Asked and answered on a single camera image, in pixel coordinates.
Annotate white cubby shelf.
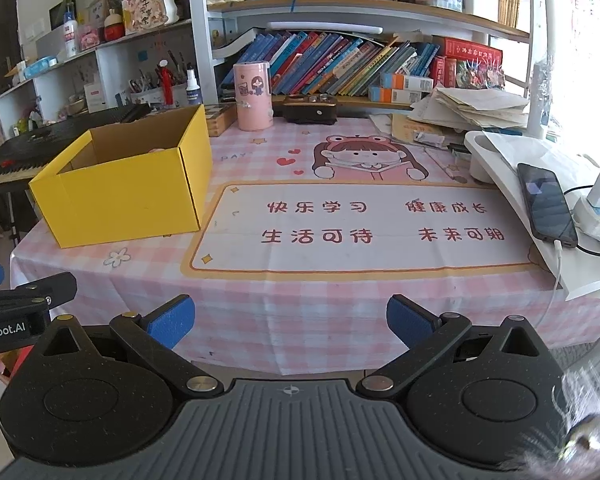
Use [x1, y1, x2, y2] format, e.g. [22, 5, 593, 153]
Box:
[0, 19, 193, 133]

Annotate red printed bag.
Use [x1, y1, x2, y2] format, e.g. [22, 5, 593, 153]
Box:
[0, 344, 38, 378]

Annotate small black case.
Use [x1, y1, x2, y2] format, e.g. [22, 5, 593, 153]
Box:
[282, 93, 339, 126]

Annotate black electronic keyboard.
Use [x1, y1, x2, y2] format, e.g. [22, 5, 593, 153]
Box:
[0, 105, 153, 187]

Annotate red boxed book set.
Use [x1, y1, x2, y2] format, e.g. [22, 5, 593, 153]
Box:
[431, 36, 506, 92]

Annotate wooden chessboard box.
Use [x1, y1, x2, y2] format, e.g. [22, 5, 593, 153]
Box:
[202, 103, 239, 137]

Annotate black smartphone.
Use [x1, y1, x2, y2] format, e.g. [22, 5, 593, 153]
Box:
[517, 162, 579, 250]

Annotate white charging cable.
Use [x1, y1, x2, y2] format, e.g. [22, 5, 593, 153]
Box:
[539, 240, 567, 333]

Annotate blue tissue pack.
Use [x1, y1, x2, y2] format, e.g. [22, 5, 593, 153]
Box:
[24, 56, 58, 80]

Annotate white power strip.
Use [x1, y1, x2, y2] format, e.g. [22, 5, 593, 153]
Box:
[572, 194, 600, 239]

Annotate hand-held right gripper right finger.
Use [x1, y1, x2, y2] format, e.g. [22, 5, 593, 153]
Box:
[356, 294, 551, 400]

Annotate stack of papers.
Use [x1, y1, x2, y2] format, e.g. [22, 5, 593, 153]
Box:
[407, 85, 531, 133]

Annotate red bottle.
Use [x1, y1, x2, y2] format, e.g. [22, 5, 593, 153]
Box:
[156, 61, 176, 107]

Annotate white desk bookshelf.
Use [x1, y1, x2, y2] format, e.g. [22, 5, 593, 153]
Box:
[185, 0, 556, 111]

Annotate orange blue small box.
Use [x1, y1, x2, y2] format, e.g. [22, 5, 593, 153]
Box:
[379, 73, 435, 92]
[368, 87, 424, 104]

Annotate black keyboard stand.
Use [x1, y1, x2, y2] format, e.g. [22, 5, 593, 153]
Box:
[0, 187, 38, 248]

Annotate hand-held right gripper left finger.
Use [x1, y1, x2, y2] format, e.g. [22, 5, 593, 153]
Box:
[34, 294, 226, 400]

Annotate white flat board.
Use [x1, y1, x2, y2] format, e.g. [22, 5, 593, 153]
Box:
[480, 132, 600, 303]

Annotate red round doll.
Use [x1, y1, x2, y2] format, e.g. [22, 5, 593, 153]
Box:
[103, 7, 126, 43]

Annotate pink tin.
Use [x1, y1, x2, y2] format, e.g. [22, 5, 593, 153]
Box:
[77, 27, 101, 51]

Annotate white spray bottle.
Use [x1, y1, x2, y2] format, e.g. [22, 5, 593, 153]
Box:
[184, 63, 204, 107]

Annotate grey fluffy charm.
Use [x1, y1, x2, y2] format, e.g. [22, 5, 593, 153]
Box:
[522, 375, 600, 476]

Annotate pink cylindrical container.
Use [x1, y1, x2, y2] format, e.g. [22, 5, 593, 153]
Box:
[232, 61, 274, 132]

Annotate pink checkered desktop cloth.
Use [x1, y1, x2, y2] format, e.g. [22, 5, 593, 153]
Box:
[9, 115, 600, 376]

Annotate yellow cardboard box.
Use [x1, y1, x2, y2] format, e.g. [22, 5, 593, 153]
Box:
[28, 104, 214, 250]

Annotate white box red label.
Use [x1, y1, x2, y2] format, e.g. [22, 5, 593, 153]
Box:
[82, 81, 108, 114]

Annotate white lotion bottle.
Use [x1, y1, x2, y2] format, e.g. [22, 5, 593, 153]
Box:
[62, 2, 79, 58]

